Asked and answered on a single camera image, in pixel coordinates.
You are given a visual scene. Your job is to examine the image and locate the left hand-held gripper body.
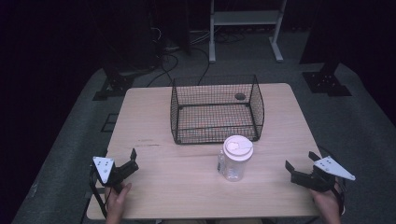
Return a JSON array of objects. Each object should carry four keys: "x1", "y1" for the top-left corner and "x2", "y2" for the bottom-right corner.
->
[{"x1": 92, "y1": 156, "x2": 132, "y2": 194}]

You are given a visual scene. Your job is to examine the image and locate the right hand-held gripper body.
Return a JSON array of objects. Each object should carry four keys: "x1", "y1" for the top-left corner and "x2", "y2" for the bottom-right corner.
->
[{"x1": 290, "y1": 155, "x2": 357, "y2": 193}]

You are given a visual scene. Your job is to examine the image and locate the person's right hand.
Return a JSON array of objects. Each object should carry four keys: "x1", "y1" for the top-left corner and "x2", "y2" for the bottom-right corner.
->
[{"x1": 309, "y1": 182, "x2": 344, "y2": 224}]

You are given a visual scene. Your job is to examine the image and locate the person's left hand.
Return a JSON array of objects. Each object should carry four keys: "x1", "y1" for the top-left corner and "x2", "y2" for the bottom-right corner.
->
[{"x1": 104, "y1": 181, "x2": 133, "y2": 224}]

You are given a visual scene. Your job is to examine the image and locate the clear bottle with white lid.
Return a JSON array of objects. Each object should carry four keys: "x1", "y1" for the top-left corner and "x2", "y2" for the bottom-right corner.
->
[{"x1": 217, "y1": 134, "x2": 255, "y2": 183}]

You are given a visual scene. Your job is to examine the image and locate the black stand with base plate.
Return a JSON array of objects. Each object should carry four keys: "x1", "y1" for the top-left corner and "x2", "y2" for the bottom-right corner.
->
[
  {"x1": 92, "y1": 52, "x2": 136, "y2": 102},
  {"x1": 299, "y1": 0, "x2": 353, "y2": 98}
]

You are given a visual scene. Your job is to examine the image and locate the black wire mesh basket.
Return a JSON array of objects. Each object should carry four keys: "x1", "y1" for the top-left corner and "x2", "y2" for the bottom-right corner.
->
[{"x1": 169, "y1": 74, "x2": 266, "y2": 146}]

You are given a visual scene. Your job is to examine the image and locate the black floor cables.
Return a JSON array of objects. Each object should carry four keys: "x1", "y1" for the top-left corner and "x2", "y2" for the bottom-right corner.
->
[{"x1": 145, "y1": 26, "x2": 247, "y2": 89}]

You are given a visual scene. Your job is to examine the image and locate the white metal stand frame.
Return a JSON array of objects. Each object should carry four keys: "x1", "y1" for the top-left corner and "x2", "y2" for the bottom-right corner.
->
[{"x1": 208, "y1": 0, "x2": 289, "y2": 64}]

